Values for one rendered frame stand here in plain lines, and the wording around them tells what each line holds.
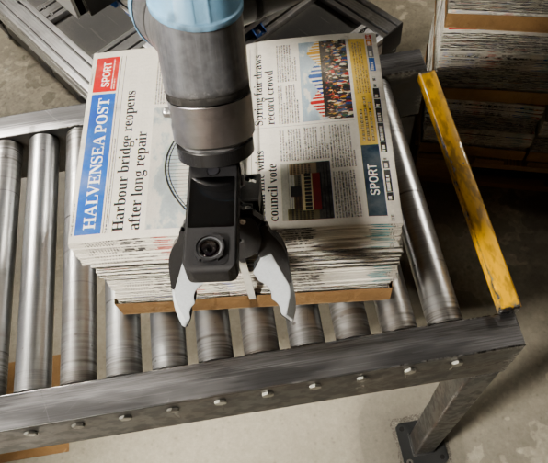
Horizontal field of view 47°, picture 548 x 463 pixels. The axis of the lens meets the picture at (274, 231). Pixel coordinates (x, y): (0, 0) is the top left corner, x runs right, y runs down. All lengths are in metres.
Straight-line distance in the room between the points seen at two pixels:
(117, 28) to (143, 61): 1.34
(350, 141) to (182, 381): 0.39
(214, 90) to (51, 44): 1.68
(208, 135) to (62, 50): 1.64
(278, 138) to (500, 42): 0.88
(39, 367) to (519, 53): 1.19
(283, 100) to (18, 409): 0.54
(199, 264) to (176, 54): 0.17
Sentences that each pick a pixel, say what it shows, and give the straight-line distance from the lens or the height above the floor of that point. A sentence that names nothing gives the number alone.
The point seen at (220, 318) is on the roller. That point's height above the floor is 0.80.
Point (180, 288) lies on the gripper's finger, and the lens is 0.64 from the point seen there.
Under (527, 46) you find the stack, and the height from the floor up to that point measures 0.56.
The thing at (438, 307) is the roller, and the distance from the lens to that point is 0.90.
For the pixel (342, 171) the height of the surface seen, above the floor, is 1.03.
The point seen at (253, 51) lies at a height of 1.03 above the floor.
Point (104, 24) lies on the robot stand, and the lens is 2.22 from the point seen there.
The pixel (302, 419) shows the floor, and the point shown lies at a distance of 1.66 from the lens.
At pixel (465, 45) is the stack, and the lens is 1.54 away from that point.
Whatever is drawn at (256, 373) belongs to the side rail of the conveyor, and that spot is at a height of 0.80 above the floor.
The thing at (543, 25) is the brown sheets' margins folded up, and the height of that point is 0.63.
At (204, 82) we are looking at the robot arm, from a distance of 0.53.
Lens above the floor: 1.62
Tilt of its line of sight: 61 degrees down
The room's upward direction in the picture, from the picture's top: 9 degrees counter-clockwise
